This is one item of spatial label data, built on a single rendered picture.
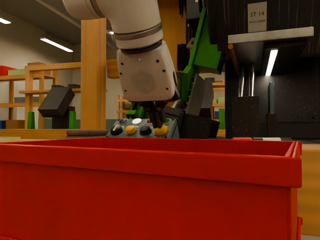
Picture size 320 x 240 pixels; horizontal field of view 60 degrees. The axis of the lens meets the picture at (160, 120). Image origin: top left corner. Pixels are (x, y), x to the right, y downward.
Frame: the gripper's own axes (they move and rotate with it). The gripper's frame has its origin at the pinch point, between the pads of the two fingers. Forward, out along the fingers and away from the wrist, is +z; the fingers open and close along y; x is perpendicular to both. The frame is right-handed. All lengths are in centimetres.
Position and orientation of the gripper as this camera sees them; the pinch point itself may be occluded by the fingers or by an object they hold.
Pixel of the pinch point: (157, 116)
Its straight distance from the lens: 57.1
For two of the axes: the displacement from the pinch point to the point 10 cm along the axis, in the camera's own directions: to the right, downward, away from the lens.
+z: 1.8, 8.3, 5.3
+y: 9.5, -0.1, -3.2
